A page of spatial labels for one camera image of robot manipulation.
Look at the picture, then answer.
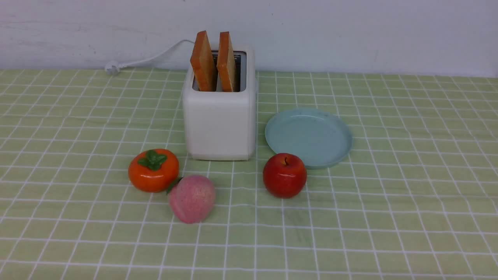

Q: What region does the orange persimmon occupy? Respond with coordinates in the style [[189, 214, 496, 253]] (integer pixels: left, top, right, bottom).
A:
[[128, 149, 180, 193]]

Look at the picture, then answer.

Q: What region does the green checkered tablecloth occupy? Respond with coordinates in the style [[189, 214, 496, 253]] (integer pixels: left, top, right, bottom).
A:
[[0, 69, 498, 280]]

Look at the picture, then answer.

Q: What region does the white toaster power cord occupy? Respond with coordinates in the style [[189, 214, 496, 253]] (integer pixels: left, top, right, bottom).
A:
[[105, 39, 195, 75]]

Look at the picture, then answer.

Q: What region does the red apple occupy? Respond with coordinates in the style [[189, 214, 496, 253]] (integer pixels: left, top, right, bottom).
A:
[[263, 153, 307, 199]]

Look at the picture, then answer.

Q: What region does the white two-slot toaster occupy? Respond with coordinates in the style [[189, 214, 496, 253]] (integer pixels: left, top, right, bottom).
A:
[[182, 45, 258, 161]]

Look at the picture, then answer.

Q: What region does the light blue plate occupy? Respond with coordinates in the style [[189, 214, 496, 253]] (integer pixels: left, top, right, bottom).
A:
[[265, 108, 353, 170]]

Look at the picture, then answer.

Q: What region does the pink peach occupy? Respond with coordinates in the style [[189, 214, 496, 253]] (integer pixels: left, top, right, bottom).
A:
[[167, 174, 216, 224]]

